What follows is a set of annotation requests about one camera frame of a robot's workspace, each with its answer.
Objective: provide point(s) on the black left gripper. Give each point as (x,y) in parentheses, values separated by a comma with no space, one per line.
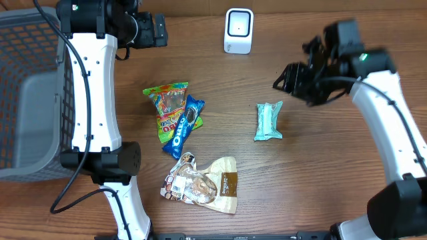
(148,40)

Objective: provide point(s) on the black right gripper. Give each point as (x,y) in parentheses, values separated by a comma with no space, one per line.
(293,83)

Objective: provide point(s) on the light teal snack packet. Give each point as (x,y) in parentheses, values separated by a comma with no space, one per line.
(267,121)

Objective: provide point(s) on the blue Oreo cookie packet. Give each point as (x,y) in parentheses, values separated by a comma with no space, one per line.
(184,127)

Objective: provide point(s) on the beige brown cookie bag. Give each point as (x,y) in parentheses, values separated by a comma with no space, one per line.
(214,187)

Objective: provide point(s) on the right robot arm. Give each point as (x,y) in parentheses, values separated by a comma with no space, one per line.
(339,64)

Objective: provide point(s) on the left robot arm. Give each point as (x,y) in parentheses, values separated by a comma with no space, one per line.
(93,32)

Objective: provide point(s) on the white barcode scanner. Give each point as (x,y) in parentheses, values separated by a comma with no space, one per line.
(238,31)

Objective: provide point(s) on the grey plastic shopping basket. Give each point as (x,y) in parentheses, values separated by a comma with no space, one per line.
(37,102)

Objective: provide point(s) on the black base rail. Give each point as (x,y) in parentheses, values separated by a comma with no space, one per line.
(302,235)

